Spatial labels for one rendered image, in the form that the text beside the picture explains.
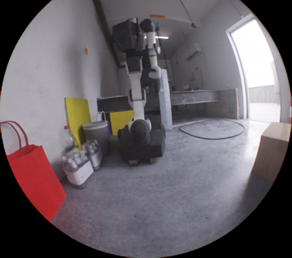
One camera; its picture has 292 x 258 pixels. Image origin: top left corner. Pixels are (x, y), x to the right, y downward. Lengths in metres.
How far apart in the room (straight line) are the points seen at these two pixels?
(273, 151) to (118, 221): 0.83
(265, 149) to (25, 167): 1.13
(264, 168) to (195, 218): 0.48
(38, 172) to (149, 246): 0.53
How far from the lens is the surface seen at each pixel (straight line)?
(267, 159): 0.74
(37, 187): 0.59
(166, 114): 1.70
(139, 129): 0.71
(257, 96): 9.29
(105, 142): 1.06
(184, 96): 2.03
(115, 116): 1.75
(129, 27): 0.99
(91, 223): 0.58
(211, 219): 0.54
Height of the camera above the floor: 0.47
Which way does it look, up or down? 4 degrees down
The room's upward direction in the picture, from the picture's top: 6 degrees counter-clockwise
